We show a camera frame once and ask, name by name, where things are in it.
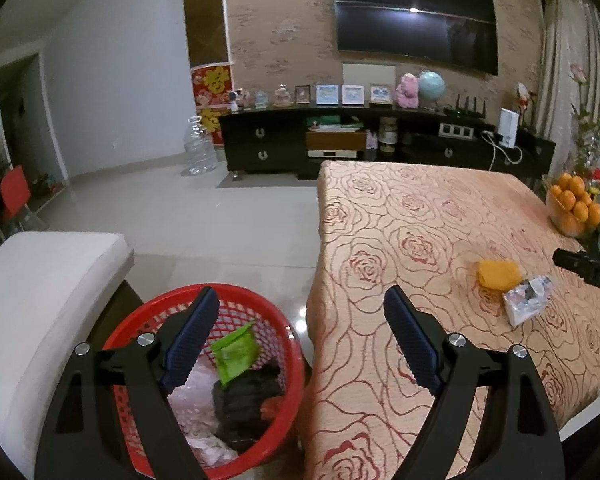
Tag black plastic bag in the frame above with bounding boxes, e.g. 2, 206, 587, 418
211, 362, 283, 453

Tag flower bouquet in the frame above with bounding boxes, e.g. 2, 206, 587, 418
567, 62, 600, 181

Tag black router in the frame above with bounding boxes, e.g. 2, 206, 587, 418
444, 94, 491, 118

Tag white upright device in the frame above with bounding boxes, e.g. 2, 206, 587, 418
497, 107, 521, 148

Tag rose-patterned tablecloth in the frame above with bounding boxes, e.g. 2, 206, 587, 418
305, 160, 600, 480

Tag yellow foam net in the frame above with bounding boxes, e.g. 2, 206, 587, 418
476, 259, 523, 292

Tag clear plastic wrapper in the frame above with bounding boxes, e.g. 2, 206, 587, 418
502, 276, 553, 327

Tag white board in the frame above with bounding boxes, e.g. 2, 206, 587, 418
342, 62, 397, 92

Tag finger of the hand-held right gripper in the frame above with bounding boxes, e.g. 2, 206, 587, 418
553, 249, 600, 290

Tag black wall television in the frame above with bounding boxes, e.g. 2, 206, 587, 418
330, 0, 499, 76

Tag red chair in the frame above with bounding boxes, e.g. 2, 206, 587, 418
0, 164, 33, 223

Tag wooden box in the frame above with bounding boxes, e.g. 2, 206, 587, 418
305, 127, 368, 161

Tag green packets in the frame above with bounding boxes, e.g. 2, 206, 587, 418
305, 115, 363, 130

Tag pile of oranges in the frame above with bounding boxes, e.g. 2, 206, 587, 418
549, 172, 600, 238

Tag black TV cabinet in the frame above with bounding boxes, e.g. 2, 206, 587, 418
219, 107, 557, 181

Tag clear water jug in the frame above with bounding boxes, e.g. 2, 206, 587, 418
182, 116, 218, 176

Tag pink plush toy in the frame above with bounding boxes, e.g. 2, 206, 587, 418
395, 73, 421, 109

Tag light blue globe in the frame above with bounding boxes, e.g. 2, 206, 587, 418
417, 70, 447, 111

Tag white translucent plastic bag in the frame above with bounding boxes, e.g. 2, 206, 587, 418
167, 355, 241, 466

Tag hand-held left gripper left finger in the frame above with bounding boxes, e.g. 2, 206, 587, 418
35, 286, 221, 480

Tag white power strip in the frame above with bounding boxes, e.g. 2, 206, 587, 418
439, 121, 476, 138

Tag white cushioned sofa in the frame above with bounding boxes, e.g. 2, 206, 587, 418
0, 231, 136, 480

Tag red festive wall poster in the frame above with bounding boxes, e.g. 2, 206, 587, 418
190, 62, 236, 146

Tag red white figurine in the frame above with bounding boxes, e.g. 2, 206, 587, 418
515, 81, 536, 128

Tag glass storage jar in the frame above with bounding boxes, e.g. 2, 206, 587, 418
378, 117, 398, 153

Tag red plastic mesh basket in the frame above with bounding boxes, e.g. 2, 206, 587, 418
102, 284, 305, 476

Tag striped curtain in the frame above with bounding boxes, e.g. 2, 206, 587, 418
540, 0, 600, 131

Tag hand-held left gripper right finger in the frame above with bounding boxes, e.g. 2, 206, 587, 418
383, 285, 566, 480

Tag glass fruit bowl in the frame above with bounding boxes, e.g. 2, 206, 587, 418
546, 192, 600, 240

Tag glass vase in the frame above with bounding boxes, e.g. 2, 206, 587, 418
572, 120, 600, 186

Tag green snack packet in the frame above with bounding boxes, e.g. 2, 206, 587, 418
211, 322, 258, 388

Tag white power cable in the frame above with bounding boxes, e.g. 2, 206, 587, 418
480, 130, 523, 171

